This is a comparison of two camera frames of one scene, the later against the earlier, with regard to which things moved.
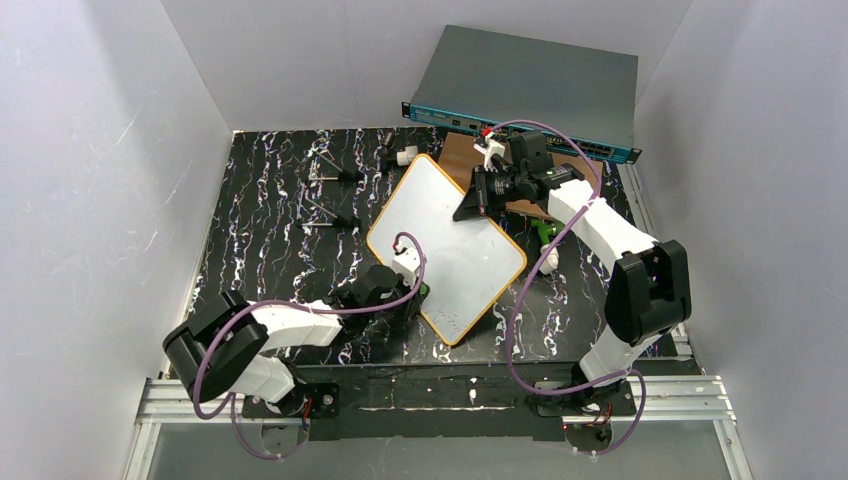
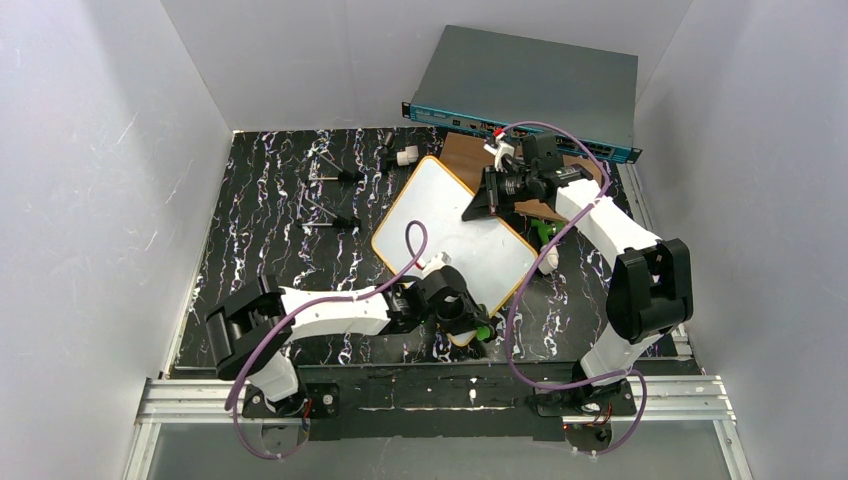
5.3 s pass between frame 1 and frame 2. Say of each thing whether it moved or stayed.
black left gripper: moved
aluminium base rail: stayed
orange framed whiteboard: moved
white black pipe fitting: stayed
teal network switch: stayed
